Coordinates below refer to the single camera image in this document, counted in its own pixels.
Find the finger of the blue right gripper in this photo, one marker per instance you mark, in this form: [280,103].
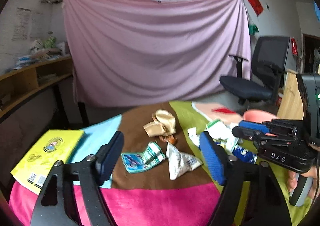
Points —
[254,126]
[246,133]

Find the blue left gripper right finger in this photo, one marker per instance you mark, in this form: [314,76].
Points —
[215,158]

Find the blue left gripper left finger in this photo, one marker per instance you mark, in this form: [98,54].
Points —
[107,157]

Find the blue green snack wrapper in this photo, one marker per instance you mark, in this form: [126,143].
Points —
[143,161]

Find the beige wrapper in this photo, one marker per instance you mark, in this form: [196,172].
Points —
[163,124]

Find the white green paper trash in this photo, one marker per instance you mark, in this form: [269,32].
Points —
[219,132]

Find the person's right hand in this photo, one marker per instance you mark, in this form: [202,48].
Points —
[313,172]

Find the pink plastic basin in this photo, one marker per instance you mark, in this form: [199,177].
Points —
[258,116]

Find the blue white wrapper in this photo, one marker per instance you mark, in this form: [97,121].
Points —
[244,154]

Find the wooden cabinet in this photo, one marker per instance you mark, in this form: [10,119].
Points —
[291,106]

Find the black office chair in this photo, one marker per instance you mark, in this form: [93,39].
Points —
[267,64]

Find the yellow book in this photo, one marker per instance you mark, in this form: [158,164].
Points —
[33,169]

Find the pink hanging cloth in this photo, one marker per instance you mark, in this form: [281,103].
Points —
[136,52]

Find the wooden wall shelf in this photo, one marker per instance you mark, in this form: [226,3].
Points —
[21,85]

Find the red paper on wall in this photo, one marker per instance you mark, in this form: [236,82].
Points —
[257,6]

